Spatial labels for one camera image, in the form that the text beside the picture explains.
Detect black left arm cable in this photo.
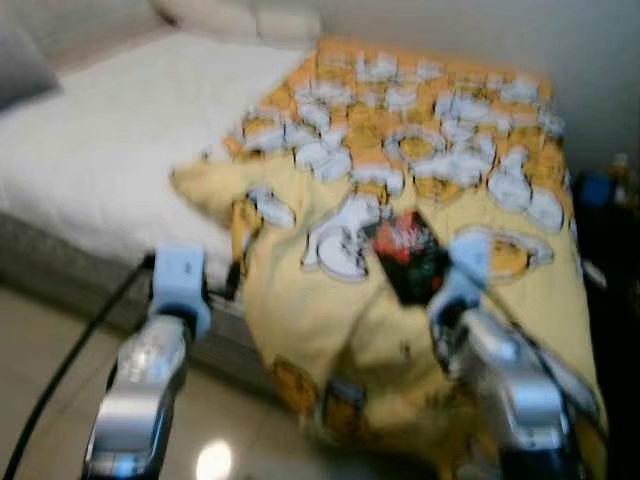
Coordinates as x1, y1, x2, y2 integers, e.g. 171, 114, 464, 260
5, 255, 156, 480

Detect white quilted mattress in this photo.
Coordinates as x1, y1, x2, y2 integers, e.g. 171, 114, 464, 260
0, 28, 311, 396

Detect dark red green magazine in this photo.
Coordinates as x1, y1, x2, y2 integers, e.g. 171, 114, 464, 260
365, 210, 451, 306

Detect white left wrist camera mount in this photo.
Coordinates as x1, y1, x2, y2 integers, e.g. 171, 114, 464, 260
150, 245, 213, 337

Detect yellow cartoon egg blanket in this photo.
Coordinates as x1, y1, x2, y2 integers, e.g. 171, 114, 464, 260
170, 38, 601, 480

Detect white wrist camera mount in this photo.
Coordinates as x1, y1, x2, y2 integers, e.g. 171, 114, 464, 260
430, 232, 493, 321
150, 245, 213, 337

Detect long cream bolster pillow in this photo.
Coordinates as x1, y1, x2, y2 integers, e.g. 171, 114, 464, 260
150, 0, 323, 46

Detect small blue object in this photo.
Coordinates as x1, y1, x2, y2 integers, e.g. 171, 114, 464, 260
580, 175, 613, 209

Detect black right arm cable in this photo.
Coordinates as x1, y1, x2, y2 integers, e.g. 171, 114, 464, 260
480, 290, 606, 441

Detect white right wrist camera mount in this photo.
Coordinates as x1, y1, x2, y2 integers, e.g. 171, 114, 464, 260
430, 232, 493, 321

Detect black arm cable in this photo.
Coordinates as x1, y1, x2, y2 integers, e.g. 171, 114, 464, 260
480, 290, 606, 441
5, 255, 156, 480

